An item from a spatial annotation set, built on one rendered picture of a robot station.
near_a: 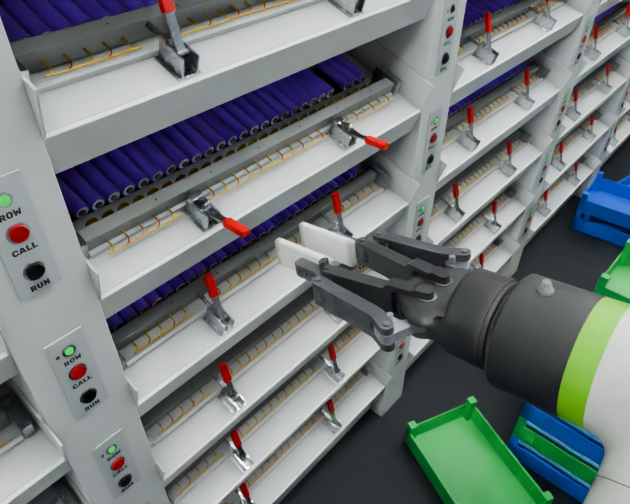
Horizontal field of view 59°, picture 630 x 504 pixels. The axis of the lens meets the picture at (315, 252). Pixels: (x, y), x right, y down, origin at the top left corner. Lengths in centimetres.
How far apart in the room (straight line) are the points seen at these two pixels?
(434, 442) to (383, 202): 73
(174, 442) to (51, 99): 56
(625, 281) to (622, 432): 125
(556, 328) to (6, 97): 43
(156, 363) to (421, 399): 98
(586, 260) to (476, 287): 179
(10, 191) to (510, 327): 40
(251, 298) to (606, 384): 56
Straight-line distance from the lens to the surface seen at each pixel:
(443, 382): 166
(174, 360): 78
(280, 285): 86
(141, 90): 57
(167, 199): 67
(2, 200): 52
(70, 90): 57
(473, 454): 155
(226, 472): 111
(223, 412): 95
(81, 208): 67
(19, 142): 51
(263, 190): 74
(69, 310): 61
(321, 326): 105
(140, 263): 65
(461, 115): 129
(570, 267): 216
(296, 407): 117
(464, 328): 43
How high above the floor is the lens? 129
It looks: 40 degrees down
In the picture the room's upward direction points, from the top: straight up
